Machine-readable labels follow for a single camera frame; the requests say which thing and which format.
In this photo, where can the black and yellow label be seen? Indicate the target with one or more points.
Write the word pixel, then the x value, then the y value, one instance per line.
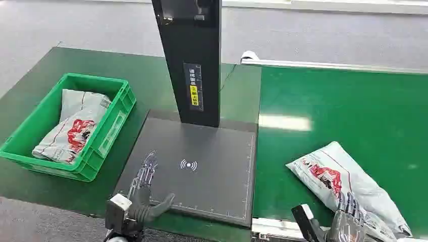
pixel 194 87

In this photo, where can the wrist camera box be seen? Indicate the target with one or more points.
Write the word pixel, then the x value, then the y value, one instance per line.
pixel 309 223
pixel 118 213

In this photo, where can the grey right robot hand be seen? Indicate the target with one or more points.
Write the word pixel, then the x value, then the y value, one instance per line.
pixel 347 227

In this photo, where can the silver conveyor end frame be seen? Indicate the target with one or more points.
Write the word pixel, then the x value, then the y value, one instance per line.
pixel 277 230

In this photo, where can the plain grey parcel bag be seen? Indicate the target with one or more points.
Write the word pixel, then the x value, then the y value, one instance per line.
pixel 80 102

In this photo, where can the green plastic crate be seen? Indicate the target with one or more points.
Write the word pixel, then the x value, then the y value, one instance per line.
pixel 110 133

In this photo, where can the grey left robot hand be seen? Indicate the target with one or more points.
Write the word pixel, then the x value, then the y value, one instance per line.
pixel 140 200

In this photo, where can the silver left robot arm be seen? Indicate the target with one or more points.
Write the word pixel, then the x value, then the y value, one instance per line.
pixel 117 239

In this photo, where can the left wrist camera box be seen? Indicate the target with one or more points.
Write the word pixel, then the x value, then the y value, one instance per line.
pixel 118 213

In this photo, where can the silver conveyor side rail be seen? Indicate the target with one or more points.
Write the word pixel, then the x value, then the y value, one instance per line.
pixel 334 65

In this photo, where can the grey parcel with red print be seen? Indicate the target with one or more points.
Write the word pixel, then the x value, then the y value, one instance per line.
pixel 354 187
pixel 72 137

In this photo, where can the black scanner post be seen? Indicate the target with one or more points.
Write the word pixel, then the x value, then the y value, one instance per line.
pixel 192 43

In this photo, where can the black scanner base plate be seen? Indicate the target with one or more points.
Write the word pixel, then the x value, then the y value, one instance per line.
pixel 207 180

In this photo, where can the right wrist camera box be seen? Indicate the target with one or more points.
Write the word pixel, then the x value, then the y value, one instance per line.
pixel 309 223

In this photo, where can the green conveyor belt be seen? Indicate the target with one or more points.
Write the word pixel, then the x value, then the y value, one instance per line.
pixel 351 113

